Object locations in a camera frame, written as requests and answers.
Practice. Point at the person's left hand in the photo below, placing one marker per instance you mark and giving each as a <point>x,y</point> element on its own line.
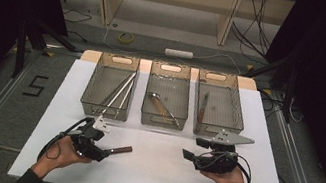
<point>61,155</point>

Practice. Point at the beige wooden shelf unit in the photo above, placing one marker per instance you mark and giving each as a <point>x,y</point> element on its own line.
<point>107,0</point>

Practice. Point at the black metal stand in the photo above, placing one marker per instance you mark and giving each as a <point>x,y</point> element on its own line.
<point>21,46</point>
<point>290,93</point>

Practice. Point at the white chopstick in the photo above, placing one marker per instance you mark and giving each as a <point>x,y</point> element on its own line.
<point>125,98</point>
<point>119,93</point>

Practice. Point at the metal spoon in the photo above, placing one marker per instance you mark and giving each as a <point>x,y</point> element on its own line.
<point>153,95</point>

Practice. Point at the yellow tape roll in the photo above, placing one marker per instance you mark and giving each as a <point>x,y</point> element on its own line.
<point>119,37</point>

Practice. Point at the mesh bin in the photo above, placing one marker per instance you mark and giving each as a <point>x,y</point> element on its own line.
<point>225,112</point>
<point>178,90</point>
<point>98,83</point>

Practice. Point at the white power strip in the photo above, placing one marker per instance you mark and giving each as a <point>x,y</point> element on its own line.
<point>178,53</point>

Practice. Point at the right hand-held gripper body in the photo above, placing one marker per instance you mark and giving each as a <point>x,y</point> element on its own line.
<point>230,138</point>

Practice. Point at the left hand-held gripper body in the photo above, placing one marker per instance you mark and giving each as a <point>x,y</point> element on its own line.
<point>87,135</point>

